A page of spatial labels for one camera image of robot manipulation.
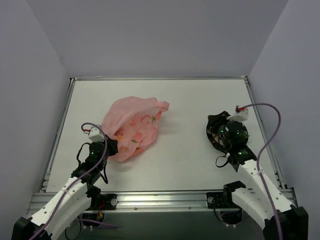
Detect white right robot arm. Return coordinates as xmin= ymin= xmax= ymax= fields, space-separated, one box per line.
xmin=206 ymin=108 xmax=309 ymax=240

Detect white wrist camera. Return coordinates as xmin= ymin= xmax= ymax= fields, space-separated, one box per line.
xmin=83 ymin=126 xmax=105 ymax=143
xmin=227 ymin=105 xmax=249 ymax=122

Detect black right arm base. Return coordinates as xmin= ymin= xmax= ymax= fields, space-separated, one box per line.
xmin=206 ymin=191 xmax=244 ymax=226

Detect red fake cherry tomatoes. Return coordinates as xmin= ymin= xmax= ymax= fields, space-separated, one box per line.
xmin=241 ymin=131 xmax=249 ymax=139

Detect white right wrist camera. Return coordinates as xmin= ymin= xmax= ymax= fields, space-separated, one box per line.
xmin=227 ymin=105 xmax=249 ymax=122

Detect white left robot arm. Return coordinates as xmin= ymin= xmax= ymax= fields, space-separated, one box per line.
xmin=11 ymin=138 xmax=118 ymax=240

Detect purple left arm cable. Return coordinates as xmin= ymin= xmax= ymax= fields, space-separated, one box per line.
xmin=24 ymin=122 xmax=118 ymax=240

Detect aluminium front rail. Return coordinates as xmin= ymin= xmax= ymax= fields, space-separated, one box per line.
xmin=26 ymin=189 xmax=298 ymax=217

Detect pink plastic bag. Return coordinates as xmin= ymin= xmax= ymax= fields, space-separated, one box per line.
xmin=101 ymin=96 xmax=170 ymax=163

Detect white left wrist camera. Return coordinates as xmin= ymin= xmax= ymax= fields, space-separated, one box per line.
xmin=83 ymin=126 xmax=105 ymax=143

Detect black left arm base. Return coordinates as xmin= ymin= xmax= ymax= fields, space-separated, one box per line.
xmin=82 ymin=193 xmax=118 ymax=223

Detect black rimmed round plate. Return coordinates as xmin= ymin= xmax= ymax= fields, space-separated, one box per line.
xmin=206 ymin=114 xmax=250 ymax=152

